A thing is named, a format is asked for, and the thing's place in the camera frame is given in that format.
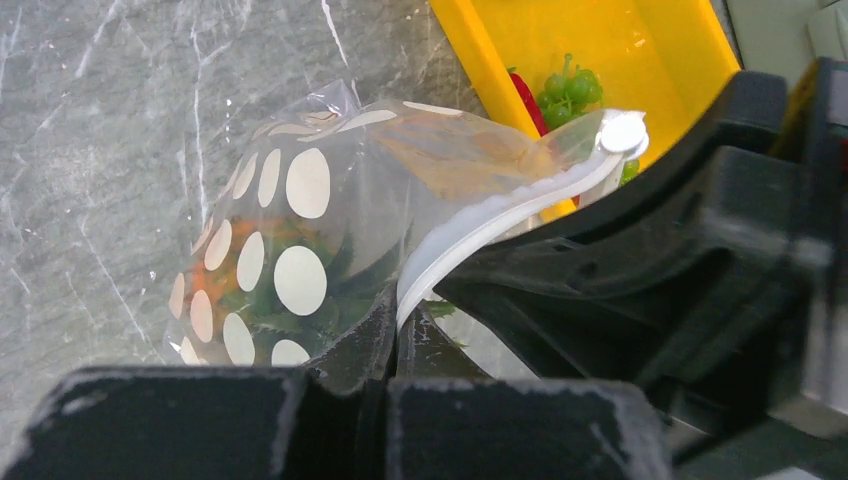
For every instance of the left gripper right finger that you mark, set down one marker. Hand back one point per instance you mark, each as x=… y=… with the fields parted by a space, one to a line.
x=448 y=419

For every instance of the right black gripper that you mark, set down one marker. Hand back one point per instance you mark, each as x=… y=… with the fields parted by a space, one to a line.
x=717 y=279

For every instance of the orange toy pineapple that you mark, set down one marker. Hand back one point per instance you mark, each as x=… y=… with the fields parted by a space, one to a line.
x=274 y=293

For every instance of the clear plastic storage box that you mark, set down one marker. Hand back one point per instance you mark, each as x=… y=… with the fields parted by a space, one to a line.
x=782 y=37

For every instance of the yellow plastic tray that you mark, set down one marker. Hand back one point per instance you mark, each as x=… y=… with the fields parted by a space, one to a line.
x=659 y=65

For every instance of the green toy grapes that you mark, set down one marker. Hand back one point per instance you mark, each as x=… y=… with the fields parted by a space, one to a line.
x=570 y=96

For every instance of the red toy chili pepper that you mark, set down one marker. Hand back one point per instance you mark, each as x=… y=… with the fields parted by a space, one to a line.
x=529 y=101

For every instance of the clear dotted zip top bag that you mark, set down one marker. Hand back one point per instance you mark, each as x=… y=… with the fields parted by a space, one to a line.
x=389 y=170

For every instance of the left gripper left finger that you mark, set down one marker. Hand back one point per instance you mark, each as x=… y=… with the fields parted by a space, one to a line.
x=320 y=420

